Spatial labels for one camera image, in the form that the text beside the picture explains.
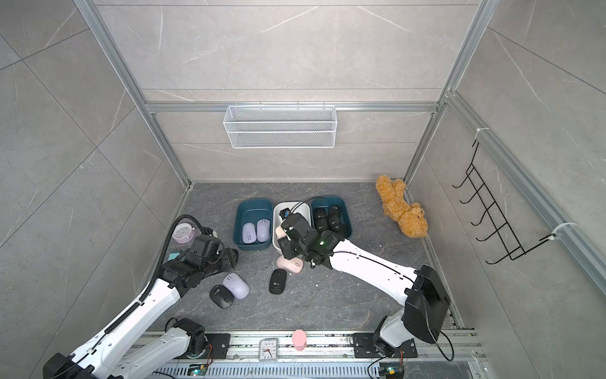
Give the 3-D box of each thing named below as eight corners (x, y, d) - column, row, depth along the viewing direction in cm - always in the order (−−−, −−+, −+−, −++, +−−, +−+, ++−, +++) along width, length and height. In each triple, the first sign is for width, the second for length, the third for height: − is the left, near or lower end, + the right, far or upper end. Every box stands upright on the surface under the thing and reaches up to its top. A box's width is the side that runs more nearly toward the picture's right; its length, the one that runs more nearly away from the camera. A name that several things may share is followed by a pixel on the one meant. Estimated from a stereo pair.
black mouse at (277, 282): (269, 294, 86) (268, 291, 84) (272, 271, 92) (271, 268, 89) (285, 294, 86) (284, 291, 84) (286, 271, 92) (285, 268, 89)
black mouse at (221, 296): (207, 295, 86) (205, 293, 84) (220, 283, 89) (218, 280, 87) (224, 312, 82) (222, 310, 80) (237, 298, 85) (235, 296, 83)
